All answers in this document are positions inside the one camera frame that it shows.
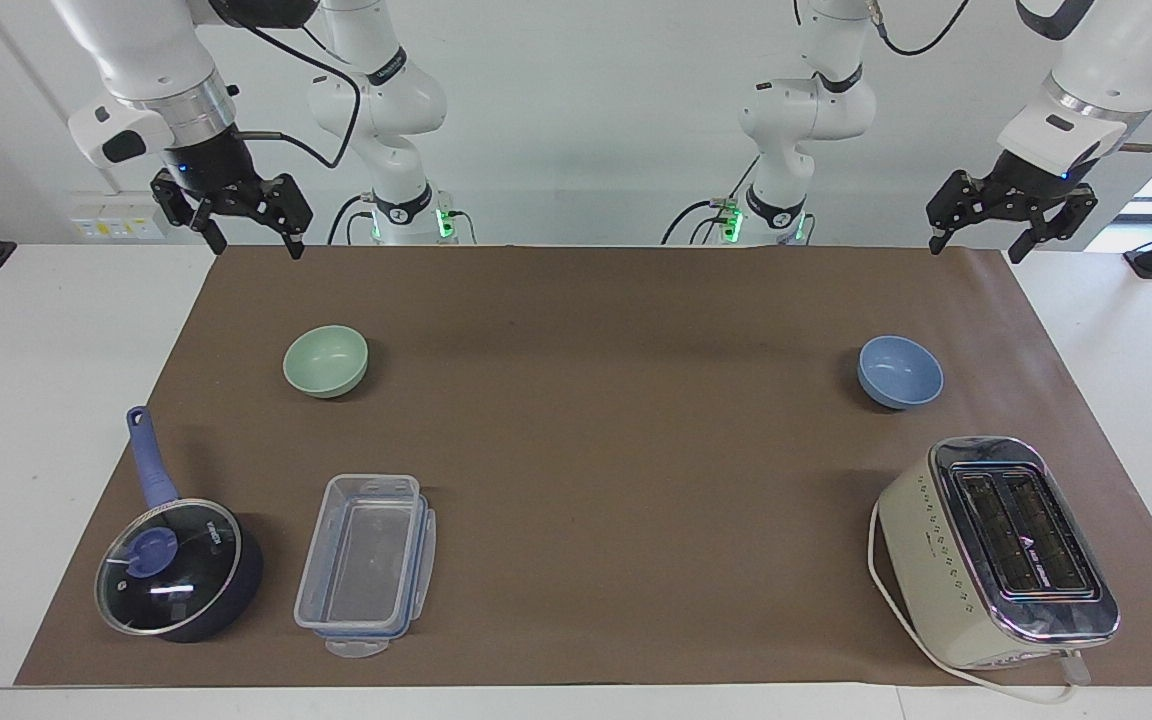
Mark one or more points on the clear plastic food container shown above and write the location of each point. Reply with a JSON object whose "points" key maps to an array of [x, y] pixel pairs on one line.
{"points": [[361, 555]]}

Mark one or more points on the blue saucepan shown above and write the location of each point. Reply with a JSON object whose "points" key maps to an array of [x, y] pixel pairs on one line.
{"points": [[154, 470]]}

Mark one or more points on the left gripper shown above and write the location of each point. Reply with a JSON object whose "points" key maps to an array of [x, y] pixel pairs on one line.
{"points": [[1036, 182]]}

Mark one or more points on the blue bowl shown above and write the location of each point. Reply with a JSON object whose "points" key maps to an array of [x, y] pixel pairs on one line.
{"points": [[900, 374]]}

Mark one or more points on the cream and chrome toaster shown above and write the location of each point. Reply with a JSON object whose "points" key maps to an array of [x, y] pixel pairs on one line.
{"points": [[996, 560]]}

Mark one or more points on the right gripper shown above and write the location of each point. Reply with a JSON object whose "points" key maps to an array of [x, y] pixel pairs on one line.
{"points": [[211, 170]]}

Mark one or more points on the glass lid with blue knob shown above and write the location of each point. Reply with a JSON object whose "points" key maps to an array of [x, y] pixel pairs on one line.
{"points": [[168, 565]]}

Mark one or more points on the green bowl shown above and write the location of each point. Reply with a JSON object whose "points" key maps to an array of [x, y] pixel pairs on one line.
{"points": [[325, 362]]}

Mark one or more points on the white wall socket panel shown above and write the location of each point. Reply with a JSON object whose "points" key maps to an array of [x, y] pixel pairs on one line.
{"points": [[116, 220]]}

